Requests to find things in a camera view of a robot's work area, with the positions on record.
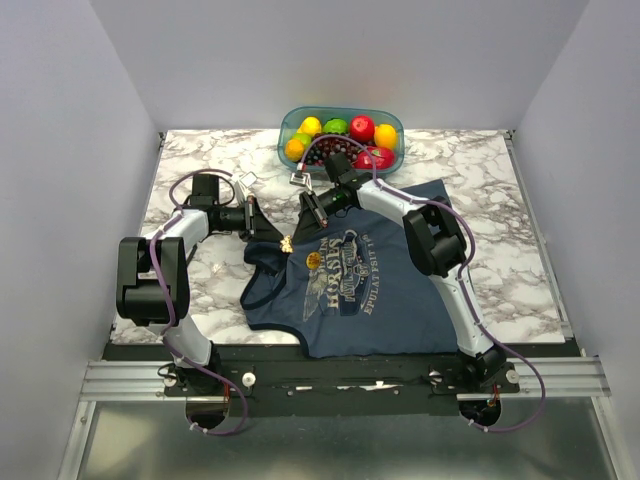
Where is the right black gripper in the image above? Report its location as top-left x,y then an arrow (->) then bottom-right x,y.
291,186 -> 342,246

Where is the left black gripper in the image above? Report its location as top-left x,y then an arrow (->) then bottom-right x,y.
217,195 -> 283,242

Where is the blue printed tank top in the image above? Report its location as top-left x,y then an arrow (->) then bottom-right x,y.
240,208 -> 458,358

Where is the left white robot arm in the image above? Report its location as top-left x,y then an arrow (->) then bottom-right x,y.
116,169 -> 283,395

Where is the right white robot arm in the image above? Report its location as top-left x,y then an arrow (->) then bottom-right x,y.
289,154 -> 506,392

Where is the dark grape bunch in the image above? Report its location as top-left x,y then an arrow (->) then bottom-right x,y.
303,133 -> 362,166

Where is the orange fruit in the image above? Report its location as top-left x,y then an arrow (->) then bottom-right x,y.
284,138 -> 306,162

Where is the light green fruit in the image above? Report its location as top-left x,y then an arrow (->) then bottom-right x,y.
292,132 -> 312,149

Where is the yellow lemon left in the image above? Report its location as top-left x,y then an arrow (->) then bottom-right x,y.
298,116 -> 323,137

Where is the yellow lemon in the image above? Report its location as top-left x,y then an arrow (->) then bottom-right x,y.
298,116 -> 323,137
374,124 -> 398,150

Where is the red pomegranate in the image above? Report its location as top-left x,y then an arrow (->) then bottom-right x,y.
353,146 -> 395,170

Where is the green lime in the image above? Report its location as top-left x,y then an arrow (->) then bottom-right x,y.
322,118 -> 349,135

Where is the teal plastic fruit container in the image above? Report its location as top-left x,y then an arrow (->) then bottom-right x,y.
277,106 -> 405,176

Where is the red apple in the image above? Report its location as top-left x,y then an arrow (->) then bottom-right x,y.
349,115 -> 375,144

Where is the yellow lemon right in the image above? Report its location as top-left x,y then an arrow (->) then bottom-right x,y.
374,124 -> 398,150

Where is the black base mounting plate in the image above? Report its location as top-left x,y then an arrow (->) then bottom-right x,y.
99,340 -> 582,417

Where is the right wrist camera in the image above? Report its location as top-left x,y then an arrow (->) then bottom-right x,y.
289,170 -> 313,191

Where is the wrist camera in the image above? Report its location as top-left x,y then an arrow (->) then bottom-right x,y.
232,172 -> 257,203
289,170 -> 313,191

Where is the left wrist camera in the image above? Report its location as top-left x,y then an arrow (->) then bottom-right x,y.
232,172 -> 257,203

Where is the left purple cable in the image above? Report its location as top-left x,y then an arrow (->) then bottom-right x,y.
149,169 -> 251,437

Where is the aluminium rail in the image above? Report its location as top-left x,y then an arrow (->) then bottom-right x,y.
80,357 -> 611,402

